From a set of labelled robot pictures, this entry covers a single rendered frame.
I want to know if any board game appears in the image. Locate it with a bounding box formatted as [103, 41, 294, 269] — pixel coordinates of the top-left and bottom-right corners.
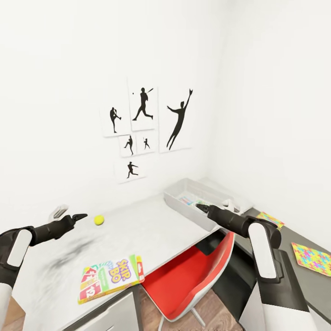
[180, 196, 193, 205]
[190, 199, 207, 212]
[77, 253, 145, 305]

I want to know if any tennis ball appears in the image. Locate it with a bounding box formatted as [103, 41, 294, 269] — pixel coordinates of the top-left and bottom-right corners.
[94, 215, 104, 225]

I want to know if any jigsaw puzzle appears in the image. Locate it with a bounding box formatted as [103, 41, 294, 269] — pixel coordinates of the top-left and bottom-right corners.
[257, 212, 284, 229]
[292, 243, 331, 277]

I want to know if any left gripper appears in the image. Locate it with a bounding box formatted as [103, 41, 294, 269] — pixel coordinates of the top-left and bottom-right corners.
[44, 213, 88, 241]

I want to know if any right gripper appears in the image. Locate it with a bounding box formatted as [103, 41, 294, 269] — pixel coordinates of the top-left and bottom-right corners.
[195, 204, 238, 232]

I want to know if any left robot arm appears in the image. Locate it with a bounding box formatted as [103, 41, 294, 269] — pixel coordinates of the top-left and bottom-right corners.
[0, 204, 88, 331]

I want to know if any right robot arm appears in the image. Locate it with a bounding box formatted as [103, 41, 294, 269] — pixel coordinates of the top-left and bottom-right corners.
[195, 199, 318, 331]

